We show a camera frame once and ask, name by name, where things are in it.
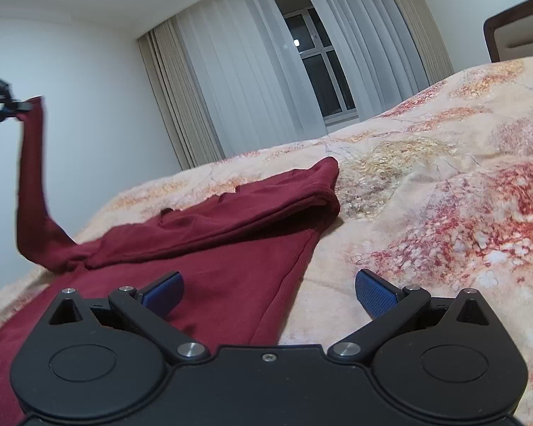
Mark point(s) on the white sheer curtain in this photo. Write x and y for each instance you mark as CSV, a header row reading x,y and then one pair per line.
x,y
373,40
239,80

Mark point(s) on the floral beige bedspread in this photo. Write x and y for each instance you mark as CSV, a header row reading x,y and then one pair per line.
x,y
426,177

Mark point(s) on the brown padded headboard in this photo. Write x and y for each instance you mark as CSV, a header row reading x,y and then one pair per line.
x,y
521,31

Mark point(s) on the white framed window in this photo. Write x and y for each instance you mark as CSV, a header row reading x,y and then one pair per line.
x,y
324,66

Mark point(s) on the beige pleated curtain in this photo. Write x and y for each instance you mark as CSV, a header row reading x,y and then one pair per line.
x,y
177,97
421,22

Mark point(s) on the dark red garment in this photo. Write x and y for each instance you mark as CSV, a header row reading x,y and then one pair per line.
x,y
231,253

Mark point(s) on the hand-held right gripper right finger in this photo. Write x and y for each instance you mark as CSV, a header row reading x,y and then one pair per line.
x,y
375,295

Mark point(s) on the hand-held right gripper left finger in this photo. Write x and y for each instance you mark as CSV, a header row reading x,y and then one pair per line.
x,y
162,295

